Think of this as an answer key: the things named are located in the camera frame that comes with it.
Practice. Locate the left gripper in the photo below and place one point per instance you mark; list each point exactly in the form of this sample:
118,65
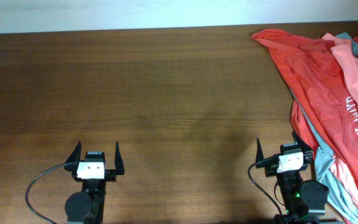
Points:
110,175

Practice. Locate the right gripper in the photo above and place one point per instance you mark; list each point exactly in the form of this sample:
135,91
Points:
306,150

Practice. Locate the orange soccer t-shirt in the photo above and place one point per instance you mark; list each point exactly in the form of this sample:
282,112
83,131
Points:
315,77

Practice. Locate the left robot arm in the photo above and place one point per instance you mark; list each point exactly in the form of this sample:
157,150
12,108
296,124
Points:
87,205

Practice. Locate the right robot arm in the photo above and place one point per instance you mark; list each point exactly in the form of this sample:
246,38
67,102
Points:
304,200

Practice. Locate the grey-blue t-shirt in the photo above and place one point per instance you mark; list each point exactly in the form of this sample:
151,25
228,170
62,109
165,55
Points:
338,196

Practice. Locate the pink t-shirt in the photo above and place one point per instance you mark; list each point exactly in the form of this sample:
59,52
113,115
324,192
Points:
345,51

